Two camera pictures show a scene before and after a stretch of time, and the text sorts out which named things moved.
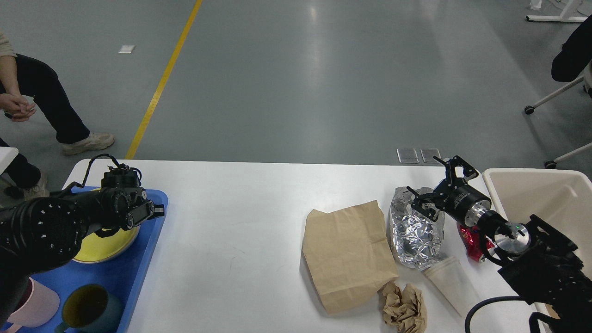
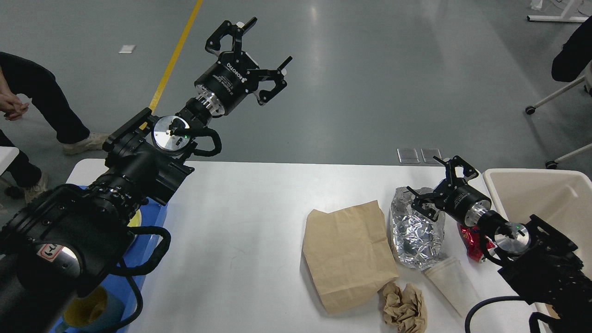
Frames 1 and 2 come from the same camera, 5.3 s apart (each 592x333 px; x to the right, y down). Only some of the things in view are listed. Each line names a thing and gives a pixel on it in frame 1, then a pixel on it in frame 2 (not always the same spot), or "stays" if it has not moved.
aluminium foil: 417,239 stays
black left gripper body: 159,210 to 236,74
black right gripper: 462,201 stays
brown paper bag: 349,250 stays
